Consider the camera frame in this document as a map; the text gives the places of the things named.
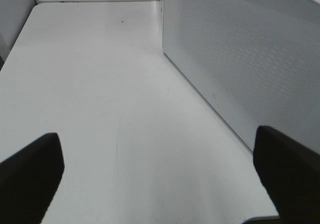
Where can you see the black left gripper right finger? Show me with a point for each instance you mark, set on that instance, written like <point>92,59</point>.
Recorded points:
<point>289,172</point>

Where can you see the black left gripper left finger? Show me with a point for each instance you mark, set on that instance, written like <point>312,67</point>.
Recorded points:
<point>30,179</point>

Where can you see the white microwave door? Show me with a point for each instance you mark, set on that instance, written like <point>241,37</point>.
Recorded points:
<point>255,61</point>

